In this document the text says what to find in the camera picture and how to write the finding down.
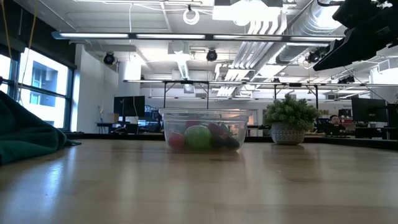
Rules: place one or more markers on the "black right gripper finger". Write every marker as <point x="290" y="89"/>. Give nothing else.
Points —
<point x="360" y="14"/>
<point x="357" y="43"/>

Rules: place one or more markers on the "dark purple cherry toy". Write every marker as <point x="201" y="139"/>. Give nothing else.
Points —
<point x="231" y="143"/>

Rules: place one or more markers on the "red strawberry toy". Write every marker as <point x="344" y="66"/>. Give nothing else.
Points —
<point x="192" y="124"/>
<point x="216" y="129"/>

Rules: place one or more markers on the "green cabbage toy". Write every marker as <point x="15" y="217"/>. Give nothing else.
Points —
<point x="198" y="137"/>

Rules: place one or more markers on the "pink round fruit toy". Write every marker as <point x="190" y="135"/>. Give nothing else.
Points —
<point x="176" y="140"/>

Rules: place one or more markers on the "clear plastic tupperware container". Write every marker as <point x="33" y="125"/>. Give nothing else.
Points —
<point x="242" y="124"/>

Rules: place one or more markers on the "black ceiling spotlight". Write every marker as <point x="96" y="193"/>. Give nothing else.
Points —
<point x="211" y="55"/>
<point x="109" y="58"/>
<point x="313" y="56"/>

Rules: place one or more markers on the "black computer monitor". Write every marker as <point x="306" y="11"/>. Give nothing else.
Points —
<point x="368" y="110"/>
<point x="129" y="105"/>

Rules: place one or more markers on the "person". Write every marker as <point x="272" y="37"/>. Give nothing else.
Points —
<point x="334" y="119"/>

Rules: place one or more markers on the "small potted green plant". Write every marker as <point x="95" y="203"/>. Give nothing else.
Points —
<point x="287" y="135"/>

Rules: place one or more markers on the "long ceiling light bar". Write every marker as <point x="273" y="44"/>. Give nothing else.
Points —
<point x="171" y="36"/>

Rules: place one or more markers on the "large window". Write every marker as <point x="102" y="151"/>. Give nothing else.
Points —
<point x="43" y="77"/>

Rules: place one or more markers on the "dark green cloth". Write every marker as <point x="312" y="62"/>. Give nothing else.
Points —
<point x="25" y="137"/>

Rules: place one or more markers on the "silver ventilation duct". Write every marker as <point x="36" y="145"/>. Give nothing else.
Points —
<point x="311" y="18"/>

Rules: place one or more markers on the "black background rig frame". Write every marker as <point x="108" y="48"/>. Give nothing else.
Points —
<point x="186" y="82"/>
<point x="295" y="84"/>

